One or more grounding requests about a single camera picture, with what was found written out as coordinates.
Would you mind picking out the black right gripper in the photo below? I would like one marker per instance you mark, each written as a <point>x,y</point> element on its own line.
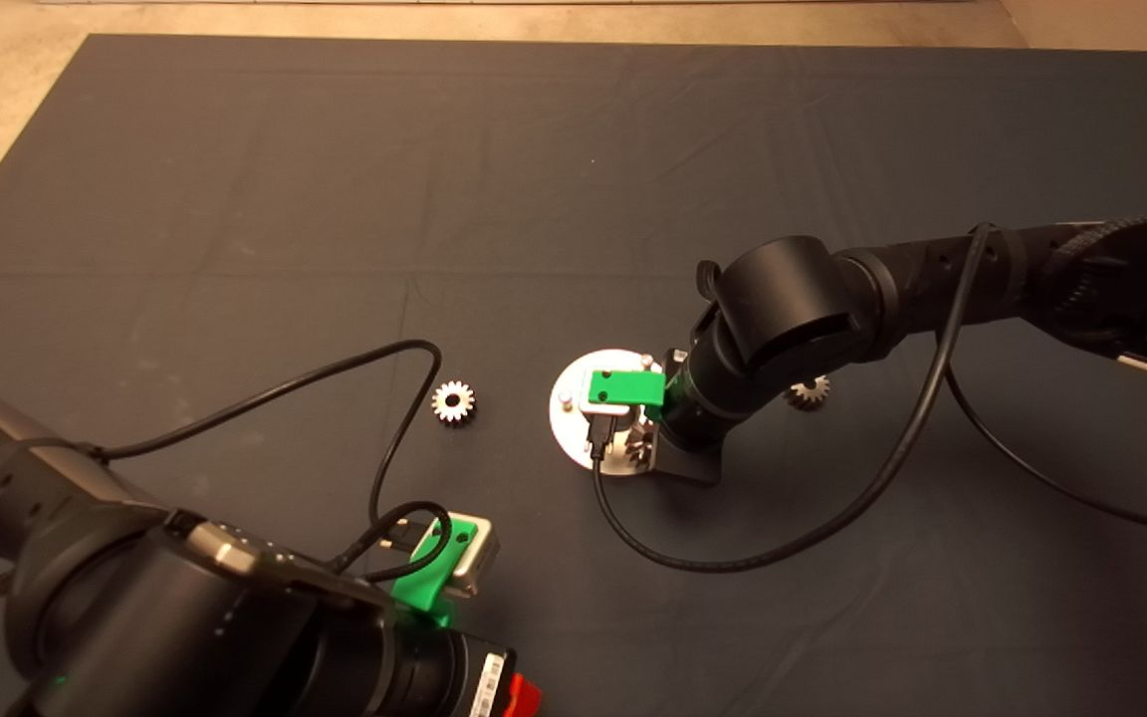
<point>690,453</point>

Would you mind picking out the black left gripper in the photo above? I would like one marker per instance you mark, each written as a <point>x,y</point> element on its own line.
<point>449,675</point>

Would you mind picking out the dark steel planetary gear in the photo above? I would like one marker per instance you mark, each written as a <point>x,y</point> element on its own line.
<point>637,446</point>
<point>812,395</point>

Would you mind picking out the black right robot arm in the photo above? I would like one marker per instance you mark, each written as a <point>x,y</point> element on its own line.
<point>802,304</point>

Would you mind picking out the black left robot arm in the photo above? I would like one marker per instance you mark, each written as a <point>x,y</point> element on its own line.
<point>125,617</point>

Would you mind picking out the round metal carrier plate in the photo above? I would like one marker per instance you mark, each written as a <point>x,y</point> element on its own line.
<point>569,428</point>

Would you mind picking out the shiny steel planetary gear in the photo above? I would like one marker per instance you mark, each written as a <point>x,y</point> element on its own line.
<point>441,397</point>

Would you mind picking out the dark grey table cloth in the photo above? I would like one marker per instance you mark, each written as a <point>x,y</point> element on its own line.
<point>573,199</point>

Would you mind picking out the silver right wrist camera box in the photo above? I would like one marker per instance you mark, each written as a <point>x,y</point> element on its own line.
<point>608,410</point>

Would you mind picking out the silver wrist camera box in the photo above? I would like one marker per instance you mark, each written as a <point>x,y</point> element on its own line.
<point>482,563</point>
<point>608,410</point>

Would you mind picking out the green right camera mount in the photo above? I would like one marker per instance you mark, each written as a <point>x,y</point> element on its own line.
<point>623,386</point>

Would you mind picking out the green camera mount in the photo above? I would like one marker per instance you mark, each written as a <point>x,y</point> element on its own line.
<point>623,386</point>
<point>419,595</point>

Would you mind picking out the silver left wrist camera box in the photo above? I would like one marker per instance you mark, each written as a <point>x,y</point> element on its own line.
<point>482,563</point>

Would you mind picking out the green left camera mount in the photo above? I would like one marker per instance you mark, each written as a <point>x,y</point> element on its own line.
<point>419,595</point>

